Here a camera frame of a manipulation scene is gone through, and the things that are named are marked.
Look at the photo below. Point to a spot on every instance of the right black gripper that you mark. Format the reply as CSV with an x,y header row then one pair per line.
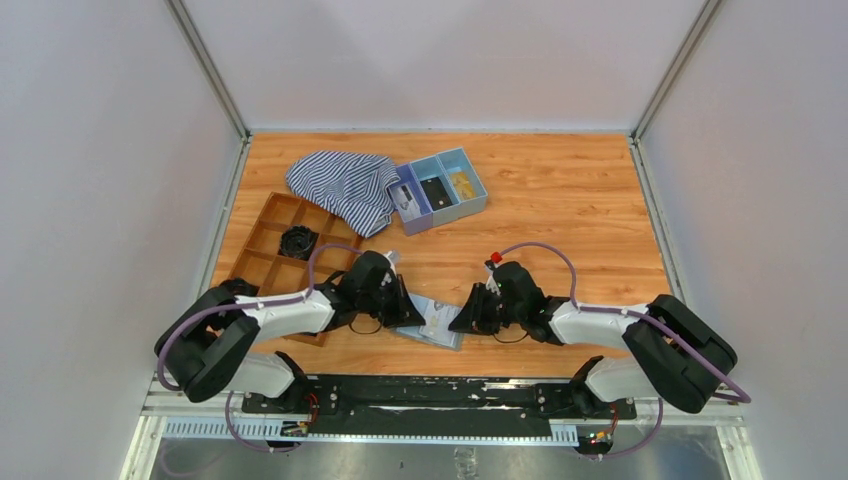
x,y
481,304

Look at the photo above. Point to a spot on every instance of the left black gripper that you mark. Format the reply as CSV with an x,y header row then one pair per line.
x,y
403,299

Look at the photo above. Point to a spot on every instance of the grey card holder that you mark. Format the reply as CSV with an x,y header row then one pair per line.
x,y
413,332

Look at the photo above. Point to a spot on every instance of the blue three-compartment box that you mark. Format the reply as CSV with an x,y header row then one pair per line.
x,y
441,165

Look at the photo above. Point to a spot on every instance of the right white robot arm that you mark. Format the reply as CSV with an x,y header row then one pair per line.
x,y
673,354

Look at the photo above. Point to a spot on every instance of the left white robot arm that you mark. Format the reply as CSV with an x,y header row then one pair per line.
x,y
208,349

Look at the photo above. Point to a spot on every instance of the patterned card in holder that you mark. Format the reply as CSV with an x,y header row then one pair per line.
x,y
438,316

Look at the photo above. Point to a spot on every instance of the silver card in box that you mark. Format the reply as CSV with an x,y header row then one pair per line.
x,y
406,203

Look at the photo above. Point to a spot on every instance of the gold card in box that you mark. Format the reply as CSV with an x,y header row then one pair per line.
x,y
462,185

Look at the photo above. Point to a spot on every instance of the black card in box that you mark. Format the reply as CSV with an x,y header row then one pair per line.
x,y
436,193

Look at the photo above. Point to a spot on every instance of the black ribbed round part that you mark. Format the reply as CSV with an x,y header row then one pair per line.
x,y
298,242

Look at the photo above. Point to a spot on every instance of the striped blue white cloth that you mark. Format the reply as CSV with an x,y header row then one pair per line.
x,y
351,186

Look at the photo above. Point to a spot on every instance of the wooden compartment tray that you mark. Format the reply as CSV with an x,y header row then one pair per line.
x,y
258,261

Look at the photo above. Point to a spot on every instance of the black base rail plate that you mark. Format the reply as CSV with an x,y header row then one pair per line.
x,y
424,406

